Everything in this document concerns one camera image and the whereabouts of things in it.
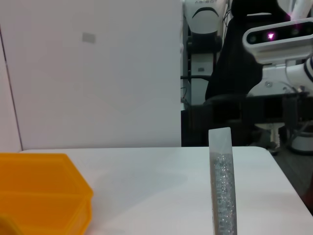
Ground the yellow plastic bin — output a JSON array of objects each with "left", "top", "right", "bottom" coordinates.
[{"left": 0, "top": 153, "right": 94, "bottom": 235}]

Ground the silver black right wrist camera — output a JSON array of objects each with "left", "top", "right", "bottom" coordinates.
[{"left": 242, "top": 17, "right": 313, "bottom": 65}]

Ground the white robot torso bracket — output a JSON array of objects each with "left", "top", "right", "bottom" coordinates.
[{"left": 246, "top": 65, "right": 303, "bottom": 97}]

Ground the white pedestal base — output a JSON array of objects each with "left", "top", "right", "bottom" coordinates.
[{"left": 291, "top": 132, "right": 313, "bottom": 155}]

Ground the grey marker pen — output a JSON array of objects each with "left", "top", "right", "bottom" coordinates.
[{"left": 208, "top": 126, "right": 238, "bottom": 235}]

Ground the silver threaded levelling foot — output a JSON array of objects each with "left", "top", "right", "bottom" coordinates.
[{"left": 254, "top": 123, "right": 287, "bottom": 150}]

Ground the dark object beyond table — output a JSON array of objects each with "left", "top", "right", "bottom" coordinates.
[{"left": 202, "top": 0, "right": 291, "bottom": 108}]

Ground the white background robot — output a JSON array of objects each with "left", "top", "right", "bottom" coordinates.
[{"left": 180, "top": 0, "right": 227, "bottom": 106}]

